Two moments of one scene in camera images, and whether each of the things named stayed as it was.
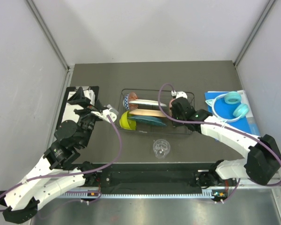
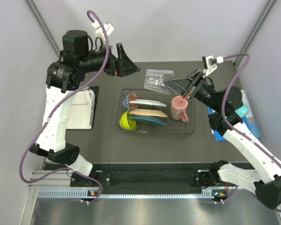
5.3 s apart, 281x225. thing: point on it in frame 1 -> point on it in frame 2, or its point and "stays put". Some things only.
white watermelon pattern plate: [147, 101] stays put
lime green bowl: [127, 123] stays put
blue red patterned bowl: [129, 96] stays put
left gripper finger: [79, 98] -> [125, 65]
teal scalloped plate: [148, 120] stays put
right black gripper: [173, 112] -> [184, 85]
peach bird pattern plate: [148, 112] stays put
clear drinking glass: [161, 148] -> [154, 79]
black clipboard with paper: [67, 109] stays put
